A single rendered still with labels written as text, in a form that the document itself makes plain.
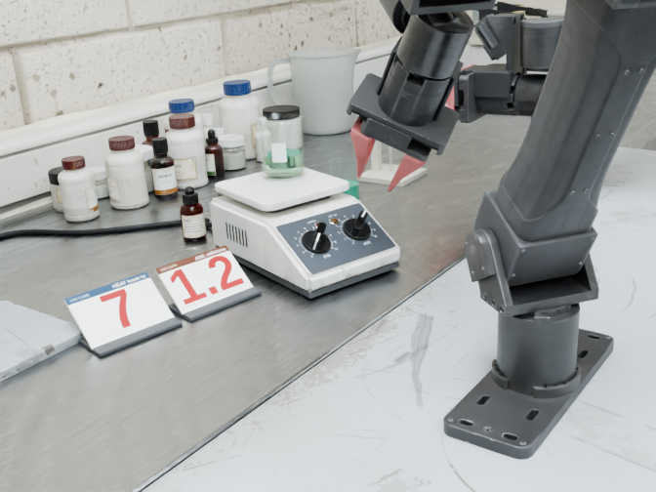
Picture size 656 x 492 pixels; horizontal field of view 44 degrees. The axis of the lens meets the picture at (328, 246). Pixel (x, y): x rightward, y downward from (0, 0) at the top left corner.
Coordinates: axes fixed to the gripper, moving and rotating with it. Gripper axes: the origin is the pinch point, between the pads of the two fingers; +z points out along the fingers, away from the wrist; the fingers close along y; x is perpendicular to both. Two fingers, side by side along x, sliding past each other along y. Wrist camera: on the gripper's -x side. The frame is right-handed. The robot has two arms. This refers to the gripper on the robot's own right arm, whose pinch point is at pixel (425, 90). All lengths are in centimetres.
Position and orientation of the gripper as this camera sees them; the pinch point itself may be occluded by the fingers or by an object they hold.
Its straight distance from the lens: 121.3
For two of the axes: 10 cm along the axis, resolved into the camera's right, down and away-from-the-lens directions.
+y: -5.5, 3.3, -7.7
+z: -8.3, -1.4, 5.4
